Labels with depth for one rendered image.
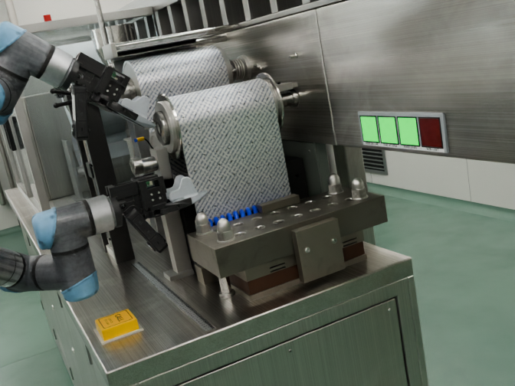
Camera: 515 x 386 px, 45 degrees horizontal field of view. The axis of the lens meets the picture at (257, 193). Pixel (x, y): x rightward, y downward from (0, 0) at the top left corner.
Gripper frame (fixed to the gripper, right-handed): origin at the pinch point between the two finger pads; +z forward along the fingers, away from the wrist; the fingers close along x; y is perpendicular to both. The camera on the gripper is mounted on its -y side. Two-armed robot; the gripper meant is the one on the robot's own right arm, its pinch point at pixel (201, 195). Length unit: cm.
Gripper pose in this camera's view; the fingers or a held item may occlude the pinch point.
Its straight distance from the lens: 137.5
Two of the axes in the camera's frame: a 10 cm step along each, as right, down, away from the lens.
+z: 8.8, -2.6, 3.9
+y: -1.8, -9.6, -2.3
